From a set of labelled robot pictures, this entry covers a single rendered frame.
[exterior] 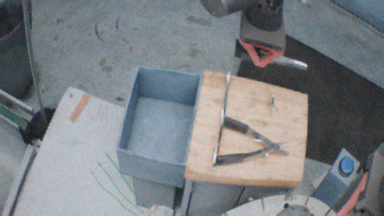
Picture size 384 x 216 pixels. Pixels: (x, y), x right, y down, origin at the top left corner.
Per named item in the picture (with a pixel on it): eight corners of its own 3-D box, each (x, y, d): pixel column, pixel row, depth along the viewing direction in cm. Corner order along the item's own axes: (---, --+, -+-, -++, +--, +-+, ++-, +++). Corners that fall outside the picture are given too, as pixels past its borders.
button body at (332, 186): (309, 228, 94) (348, 186, 73) (293, 218, 96) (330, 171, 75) (323, 209, 97) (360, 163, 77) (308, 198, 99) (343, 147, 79)
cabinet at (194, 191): (177, 225, 94) (185, 178, 73) (191, 161, 105) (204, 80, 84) (260, 232, 94) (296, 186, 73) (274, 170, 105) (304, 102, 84)
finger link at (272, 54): (236, 72, 69) (239, 31, 61) (239, 37, 72) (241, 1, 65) (279, 82, 68) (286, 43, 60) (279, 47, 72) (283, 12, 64)
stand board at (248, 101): (183, 178, 73) (184, 171, 71) (202, 78, 84) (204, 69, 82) (297, 187, 72) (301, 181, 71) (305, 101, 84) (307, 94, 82)
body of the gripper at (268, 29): (240, 44, 61) (242, 10, 55) (242, 0, 67) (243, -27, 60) (284, 55, 61) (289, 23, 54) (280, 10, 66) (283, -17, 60)
